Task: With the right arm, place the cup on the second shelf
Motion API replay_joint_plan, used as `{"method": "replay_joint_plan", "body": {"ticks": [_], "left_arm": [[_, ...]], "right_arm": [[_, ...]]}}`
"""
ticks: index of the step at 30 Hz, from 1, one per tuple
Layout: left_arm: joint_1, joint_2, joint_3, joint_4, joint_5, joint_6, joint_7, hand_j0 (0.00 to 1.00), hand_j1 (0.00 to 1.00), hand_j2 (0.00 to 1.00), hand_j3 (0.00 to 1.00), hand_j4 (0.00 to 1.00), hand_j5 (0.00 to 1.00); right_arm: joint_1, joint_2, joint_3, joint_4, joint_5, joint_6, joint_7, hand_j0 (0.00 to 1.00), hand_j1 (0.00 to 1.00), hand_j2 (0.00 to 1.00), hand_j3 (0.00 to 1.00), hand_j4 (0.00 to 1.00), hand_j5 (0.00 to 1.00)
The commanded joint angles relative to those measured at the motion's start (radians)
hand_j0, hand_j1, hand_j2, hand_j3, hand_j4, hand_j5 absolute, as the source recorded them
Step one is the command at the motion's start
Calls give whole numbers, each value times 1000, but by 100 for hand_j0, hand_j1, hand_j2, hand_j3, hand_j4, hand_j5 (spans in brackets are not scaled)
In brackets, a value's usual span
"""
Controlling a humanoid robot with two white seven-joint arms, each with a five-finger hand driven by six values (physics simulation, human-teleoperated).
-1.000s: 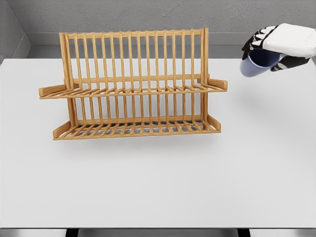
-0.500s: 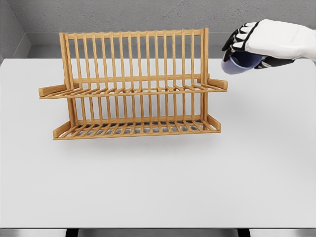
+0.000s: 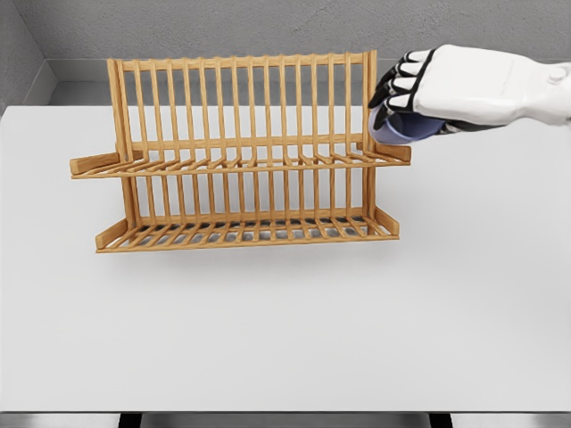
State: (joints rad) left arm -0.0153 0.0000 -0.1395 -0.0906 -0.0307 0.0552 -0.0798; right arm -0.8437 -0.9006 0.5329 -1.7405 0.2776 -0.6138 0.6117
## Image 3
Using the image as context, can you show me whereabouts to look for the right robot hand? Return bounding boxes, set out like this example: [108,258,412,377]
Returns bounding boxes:
[368,45,536,136]

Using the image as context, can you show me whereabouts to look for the blue cup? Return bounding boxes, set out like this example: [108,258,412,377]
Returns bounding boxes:
[368,104,442,145]

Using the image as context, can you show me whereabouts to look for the wooden two-tier dish rack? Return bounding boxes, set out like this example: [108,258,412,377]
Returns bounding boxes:
[70,48,412,254]

